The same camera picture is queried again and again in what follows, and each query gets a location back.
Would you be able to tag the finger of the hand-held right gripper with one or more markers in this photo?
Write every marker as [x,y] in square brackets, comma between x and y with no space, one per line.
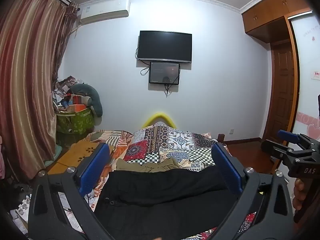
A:
[271,148]
[288,137]

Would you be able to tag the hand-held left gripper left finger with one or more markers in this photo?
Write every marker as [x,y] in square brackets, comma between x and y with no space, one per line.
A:
[94,171]

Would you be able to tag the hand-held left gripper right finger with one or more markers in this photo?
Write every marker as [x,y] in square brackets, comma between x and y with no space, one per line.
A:
[227,168]

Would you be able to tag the black pants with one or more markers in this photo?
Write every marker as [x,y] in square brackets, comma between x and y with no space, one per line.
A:
[162,195]

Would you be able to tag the khaki pants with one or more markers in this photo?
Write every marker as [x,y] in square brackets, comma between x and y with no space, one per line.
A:
[150,167]

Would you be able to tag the person's right hand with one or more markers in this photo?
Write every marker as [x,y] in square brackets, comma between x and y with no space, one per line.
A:
[298,195]

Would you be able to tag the wooden lap table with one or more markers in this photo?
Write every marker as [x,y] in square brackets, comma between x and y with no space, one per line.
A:
[75,153]

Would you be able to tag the orange striped cloth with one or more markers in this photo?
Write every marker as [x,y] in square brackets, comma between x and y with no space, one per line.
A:
[120,142]

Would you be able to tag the brown wooden door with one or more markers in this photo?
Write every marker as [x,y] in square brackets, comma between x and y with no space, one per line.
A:
[283,90]

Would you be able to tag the scattered white papers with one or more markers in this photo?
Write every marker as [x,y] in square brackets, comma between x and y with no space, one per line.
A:
[71,217]

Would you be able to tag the patchwork printed bedspread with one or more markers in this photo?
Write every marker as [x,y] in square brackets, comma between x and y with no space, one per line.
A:
[180,142]

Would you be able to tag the white wardrobe door heart stickers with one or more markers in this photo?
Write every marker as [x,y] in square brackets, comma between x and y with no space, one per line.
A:
[307,75]

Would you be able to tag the grey plush toy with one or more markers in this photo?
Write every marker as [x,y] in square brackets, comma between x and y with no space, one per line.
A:
[93,97]

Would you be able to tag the pile of clutter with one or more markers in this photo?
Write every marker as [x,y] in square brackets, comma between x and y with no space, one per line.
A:
[63,90]

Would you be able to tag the small black monitor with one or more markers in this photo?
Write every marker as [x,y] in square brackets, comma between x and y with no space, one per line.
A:
[164,72]

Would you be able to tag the striped brown curtain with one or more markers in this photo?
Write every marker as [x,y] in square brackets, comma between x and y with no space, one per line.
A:
[30,67]

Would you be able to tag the wooden overhead cabinet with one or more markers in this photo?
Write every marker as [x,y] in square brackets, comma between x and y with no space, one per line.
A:
[270,12]

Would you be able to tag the white air conditioner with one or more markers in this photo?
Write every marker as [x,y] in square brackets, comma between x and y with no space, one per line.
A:
[105,11]

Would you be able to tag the wooden bed post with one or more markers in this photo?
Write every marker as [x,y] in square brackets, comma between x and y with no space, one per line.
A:
[221,138]

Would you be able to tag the black wall television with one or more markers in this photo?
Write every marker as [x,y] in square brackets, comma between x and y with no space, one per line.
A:
[165,46]

